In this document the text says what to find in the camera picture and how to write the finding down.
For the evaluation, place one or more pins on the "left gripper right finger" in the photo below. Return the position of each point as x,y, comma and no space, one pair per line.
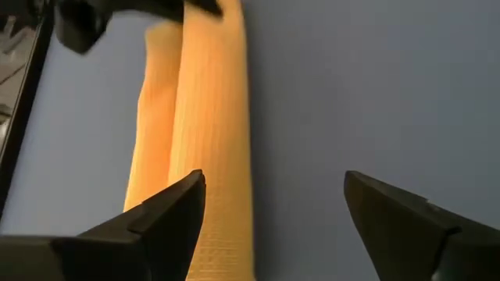
410,234

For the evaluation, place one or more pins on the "yellow waffle weave towel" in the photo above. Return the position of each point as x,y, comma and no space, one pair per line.
211,117

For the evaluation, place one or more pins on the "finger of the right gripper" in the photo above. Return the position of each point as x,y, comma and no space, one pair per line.
82,27
187,8

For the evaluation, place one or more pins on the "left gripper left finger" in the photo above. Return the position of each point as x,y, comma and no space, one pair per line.
156,234

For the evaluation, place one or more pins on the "black table frame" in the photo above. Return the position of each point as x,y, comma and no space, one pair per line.
25,97

